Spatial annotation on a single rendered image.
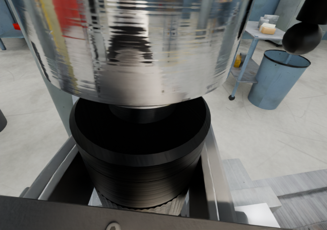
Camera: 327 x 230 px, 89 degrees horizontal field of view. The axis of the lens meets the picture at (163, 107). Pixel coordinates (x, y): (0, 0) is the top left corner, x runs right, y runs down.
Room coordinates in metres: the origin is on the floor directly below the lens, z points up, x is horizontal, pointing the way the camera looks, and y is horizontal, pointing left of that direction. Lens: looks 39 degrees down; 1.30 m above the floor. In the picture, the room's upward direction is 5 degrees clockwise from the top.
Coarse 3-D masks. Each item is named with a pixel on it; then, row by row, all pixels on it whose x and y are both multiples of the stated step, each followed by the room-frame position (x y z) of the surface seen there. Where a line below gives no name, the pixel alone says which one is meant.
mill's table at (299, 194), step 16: (288, 176) 0.24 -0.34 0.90; (304, 176) 0.25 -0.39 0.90; (320, 176) 0.25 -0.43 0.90; (288, 192) 0.20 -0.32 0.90; (304, 192) 0.21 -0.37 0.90; (320, 192) 0.21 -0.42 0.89; (288, 208) 0.16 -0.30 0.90; (304, 208) 0.17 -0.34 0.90; (320, 208) 0.17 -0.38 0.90; (288, 224) 0.13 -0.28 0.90; (304, 224) 0.13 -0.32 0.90; (320, 224) 0.14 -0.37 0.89
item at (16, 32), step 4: (4, 0) 3.48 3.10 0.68; (4, 4) 3.47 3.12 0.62; (8, 8) 3.49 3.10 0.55; (8, 12) 3.47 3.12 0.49; (12, 16) 3.50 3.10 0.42; (12, 20) 3.47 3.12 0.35; (16, 24) 3.30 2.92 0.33; (12, 28) 3.36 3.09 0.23; (16, 28) 3.30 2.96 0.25; (8, 32) 3.12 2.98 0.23; (12, 32) 3.14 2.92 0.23; (16, 32) 3.16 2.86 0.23; (20, 32) 3.18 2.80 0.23; (0, 36) 2.87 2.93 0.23; (4, 36) 2.89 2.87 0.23; (8, 36) 2.90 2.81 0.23; (12, 36) 2.92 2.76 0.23; (16, 36) 2.93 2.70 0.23; (20, 36) 2.95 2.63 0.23; (0, 40) 2.86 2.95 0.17; (0, 44) 2.84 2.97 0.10; (4, 48) 2.85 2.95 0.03
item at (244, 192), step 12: (228, 168) 0.21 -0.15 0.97; (240, 168) 0.21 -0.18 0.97; (228, 180) 0.18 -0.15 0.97; (240, 180) 0.18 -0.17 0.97; (240, 192) 0.14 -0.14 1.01; (252, 192) 0.14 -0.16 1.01; (264, 192) 0.14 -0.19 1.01; (240, 204) 0.12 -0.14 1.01; (252, 204) 0.12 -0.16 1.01; (276, 204) 0.12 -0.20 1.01
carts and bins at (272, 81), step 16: (272, 16) 2.33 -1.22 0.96; (256, 32) 2.05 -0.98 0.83; (272, 32) 2.01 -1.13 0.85; (240, 64) 2.36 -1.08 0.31; (256, 64) 2.41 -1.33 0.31; (272, 64) 1.79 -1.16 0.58; (288, 64) 2.01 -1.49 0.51; (304, 64) 1.88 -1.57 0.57; (240, 80) 1.86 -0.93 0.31; (256, 80) 1.90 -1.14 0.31; (272, 80) 1.74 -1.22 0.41; (288, 80) 1.69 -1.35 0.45; (256, 96) 1.81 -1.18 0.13; (272, 96) 1.71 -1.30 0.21; (0, 112) 1.13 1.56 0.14; (0, 128) 1.03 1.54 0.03
